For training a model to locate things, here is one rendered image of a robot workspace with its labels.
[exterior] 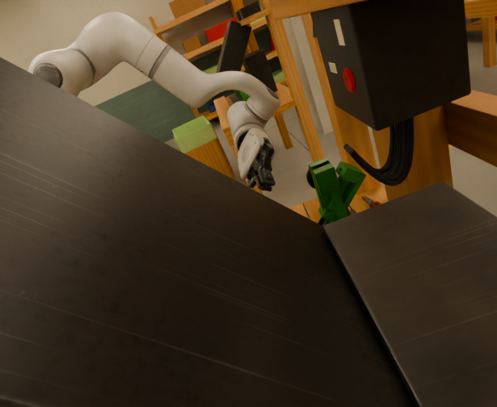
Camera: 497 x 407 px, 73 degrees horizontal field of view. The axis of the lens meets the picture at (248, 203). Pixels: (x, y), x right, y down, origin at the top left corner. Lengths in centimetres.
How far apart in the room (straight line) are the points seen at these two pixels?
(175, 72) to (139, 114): 683
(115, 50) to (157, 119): 678
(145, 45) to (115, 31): 7
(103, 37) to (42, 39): 709
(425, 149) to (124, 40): 67
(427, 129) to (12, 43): 785
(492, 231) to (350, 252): 15
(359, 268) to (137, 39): 68
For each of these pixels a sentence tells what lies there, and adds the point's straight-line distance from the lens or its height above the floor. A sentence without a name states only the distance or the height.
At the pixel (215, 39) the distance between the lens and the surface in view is 693.
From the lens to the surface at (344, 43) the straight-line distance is 46.
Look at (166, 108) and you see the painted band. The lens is 758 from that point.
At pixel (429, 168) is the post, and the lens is 76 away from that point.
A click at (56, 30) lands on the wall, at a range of 788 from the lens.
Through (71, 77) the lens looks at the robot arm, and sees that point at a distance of 87.
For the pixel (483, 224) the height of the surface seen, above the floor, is 124.
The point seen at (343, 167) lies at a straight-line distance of 85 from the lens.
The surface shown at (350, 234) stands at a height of 124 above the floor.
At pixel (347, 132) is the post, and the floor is 111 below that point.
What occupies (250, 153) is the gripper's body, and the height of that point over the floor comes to 128.
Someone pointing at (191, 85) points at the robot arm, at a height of 145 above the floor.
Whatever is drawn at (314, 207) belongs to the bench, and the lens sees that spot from 123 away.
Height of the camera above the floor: 152
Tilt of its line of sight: 27 degrees down
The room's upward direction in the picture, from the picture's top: 25 degrees counter-clockwise
